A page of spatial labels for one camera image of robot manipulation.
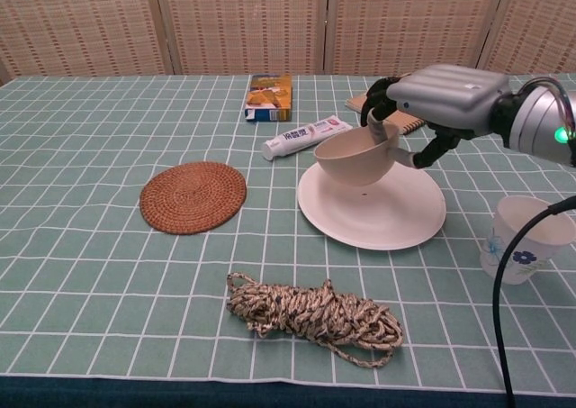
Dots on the kraft spiral notebook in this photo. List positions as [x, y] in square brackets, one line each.
[409, 122]

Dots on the orange blue snack box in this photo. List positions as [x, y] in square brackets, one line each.
[270, 97]

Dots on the white floral paper cup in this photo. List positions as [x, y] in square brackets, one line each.
[513, 214]

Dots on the white round plate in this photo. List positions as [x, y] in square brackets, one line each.
[382, 219]

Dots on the off-white bowl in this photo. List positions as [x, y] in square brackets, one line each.
[351, 165]

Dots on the bamboo folding screen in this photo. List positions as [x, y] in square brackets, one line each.
[243, 25]

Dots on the green checked tablecloth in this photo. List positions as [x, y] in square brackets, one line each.
[90, 268]

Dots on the white toothpaste tube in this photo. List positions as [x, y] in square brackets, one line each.
[301, 138]

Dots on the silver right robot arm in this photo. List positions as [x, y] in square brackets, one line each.
[531, 120]

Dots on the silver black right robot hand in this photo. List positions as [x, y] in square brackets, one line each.
[450, 97]

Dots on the brown woven round coaster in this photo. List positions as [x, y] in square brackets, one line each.
[193, 198]

